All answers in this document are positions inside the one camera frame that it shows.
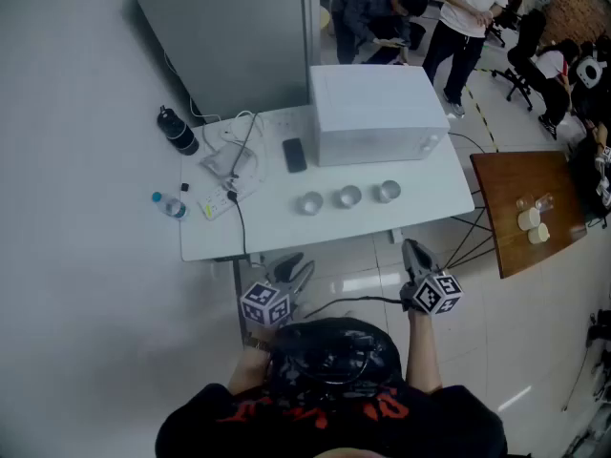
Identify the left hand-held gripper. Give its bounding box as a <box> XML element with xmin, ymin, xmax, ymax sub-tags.
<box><xmin>240</xmin><ymin>252</ymin><xmax>317</xmax><ymax>328</ymax></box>

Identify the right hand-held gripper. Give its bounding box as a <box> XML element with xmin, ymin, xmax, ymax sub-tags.
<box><xmin>399</xmin><ymin>239</ymin><xmax>464</xmax><ymax>315</ymax></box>

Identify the person's right forearm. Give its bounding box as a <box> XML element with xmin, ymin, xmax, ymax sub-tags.
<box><xmin>404</xmin><ymin>307</ymin><xmax>444</xmax><ymax>396</ymax></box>

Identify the person's left forearm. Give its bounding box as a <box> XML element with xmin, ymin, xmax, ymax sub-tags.
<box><xmin>227</xmin><ymin>345</ymin><xmax>273</xmax><ymax>396</ymax></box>

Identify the white power strip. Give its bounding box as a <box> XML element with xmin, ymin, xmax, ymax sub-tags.
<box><xmin>197</xmin><ymin>178</ymin><xmax>262</xmax><ymax>220</ymax></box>

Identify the black smartphone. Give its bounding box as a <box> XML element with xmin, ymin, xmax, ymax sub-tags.
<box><xmin>281</xmin><ymin>136</ymin><xmax>308</xmax><ymax>175</ymax></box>

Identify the brown wooden side table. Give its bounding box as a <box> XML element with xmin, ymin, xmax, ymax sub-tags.
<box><xmin>446</xmin><ymin>150</ymin><xmax>589</xmax><ymax>280</ymax></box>

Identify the clear plastic pouch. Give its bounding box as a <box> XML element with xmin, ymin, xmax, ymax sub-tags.
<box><xmin>199</xmin><ymin>141</ymin><xmax>254</xmax><ymax>180</ymax></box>

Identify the clear water bottle blue cap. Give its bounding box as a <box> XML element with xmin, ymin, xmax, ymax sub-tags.
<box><xmin>151</xmin><ymin>191</ymin><xmax>190</xmax><ymax>221</ymax></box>

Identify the yellow black floor tape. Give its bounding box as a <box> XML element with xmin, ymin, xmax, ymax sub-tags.
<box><xmin>465</xmin><ymin>86</ymin><xmax>500</xmax><ymax>154</ymax></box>

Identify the white microwave oven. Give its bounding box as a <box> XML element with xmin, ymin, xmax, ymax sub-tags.
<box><xmin>307</xmin><ymin>63</ymin><xmax>452</xmax><ymax>168</ymax></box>

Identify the person's black printed shirt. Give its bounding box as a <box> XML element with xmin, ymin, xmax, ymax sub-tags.
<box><xmin>155</xmin><ymin>382</ymin><xmax>510</xmax><ymax>458</ymax></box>

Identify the black drinking bottle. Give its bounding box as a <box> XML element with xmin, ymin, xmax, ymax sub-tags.
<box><xmin>157</xmin><ymin>104</ymin><xmax>200</xmax><ymax>156</ymax></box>

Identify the black floor equipment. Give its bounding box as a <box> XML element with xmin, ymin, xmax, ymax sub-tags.
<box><xmin>562</xmin><ymin>307</ymin><xmax>611</xmax><ymax>412</ymax></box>

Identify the black office chair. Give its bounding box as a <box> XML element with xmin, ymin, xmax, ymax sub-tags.
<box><xmin>486</xmin><ymin>10</ymin><xmax>521</xmax><ymax>50</ymax></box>
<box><xmin>491</xmin><ymin>54</ymin><xmax>535</xmax><ymax>113</ymax></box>

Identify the black head camera mount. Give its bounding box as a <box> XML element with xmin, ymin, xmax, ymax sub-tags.
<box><xmin>266</xmin><ymin>317</ymin><xmax>407</xmax><ymax>400</ymax></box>

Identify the black plug with cable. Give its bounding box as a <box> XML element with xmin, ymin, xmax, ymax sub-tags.
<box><xmin>225</xmin><ymin>189</ymin><xmax>250</xmax><ymax>258</ymax></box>

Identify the black microwave power cable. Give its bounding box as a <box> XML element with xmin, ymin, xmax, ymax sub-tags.
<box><xmin>448</xmin><ymin>131</ymin><xmax>486</xmax><ymax>155</ymax></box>

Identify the grey cable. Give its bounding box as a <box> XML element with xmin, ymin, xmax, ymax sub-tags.
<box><xmin>231</xmin><ymin>112</ymin><xmax>260</xmax><ymax>180</ymax></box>

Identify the white charging cable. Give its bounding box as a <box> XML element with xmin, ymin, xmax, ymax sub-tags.
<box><xmin>201</xmin><ymin>110</ymin><xmax>268</xmax><ymax>195</ymax></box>

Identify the thin white power cord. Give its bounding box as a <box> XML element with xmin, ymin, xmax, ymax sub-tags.
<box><xmin>164</xmin><ymin>50</ymin><xmax>221</xmax><ymax>124</ymax></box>

